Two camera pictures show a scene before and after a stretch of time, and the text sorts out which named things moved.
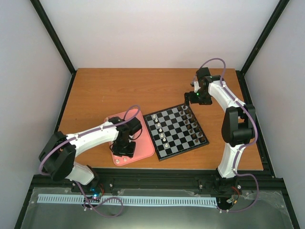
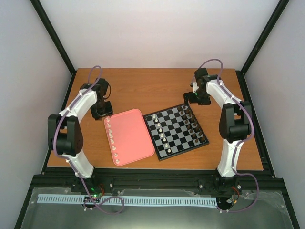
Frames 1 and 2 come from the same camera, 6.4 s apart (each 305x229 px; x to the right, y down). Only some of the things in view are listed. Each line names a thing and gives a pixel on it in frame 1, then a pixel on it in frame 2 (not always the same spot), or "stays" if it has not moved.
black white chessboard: x=174 y=131 stays
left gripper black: x=129 y=153 → x=98 y=117
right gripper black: x=207 y=101 stays
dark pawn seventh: x=194 y=136 stays
